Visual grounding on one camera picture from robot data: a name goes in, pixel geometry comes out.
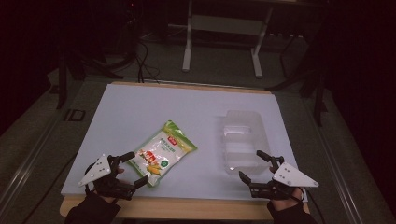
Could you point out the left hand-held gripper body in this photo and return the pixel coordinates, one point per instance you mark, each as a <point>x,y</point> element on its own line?
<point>99,169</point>

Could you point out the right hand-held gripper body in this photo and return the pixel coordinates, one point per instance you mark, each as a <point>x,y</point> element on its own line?
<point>292,177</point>

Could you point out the clear plastic container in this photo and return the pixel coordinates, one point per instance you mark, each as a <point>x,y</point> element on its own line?
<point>244,137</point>

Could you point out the green and white snack packet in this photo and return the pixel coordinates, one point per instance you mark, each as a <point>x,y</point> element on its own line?
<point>162,149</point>

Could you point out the person's left hand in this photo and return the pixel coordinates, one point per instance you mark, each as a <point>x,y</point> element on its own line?
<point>120,170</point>

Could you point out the person's right hand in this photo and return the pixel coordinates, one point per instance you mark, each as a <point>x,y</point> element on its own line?
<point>285,204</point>

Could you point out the white table sheet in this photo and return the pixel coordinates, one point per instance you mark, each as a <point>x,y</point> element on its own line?
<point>140,105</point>

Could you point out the black rectangular floor plate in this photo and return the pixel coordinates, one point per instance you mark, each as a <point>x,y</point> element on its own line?
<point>74,115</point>

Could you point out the black stand legs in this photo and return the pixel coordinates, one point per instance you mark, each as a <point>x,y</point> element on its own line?
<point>62,81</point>
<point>319,93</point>

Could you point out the white metal stand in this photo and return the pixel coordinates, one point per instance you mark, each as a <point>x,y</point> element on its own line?
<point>186,46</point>

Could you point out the metal floor rail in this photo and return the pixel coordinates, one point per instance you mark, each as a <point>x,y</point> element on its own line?
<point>334,161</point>
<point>28,161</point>

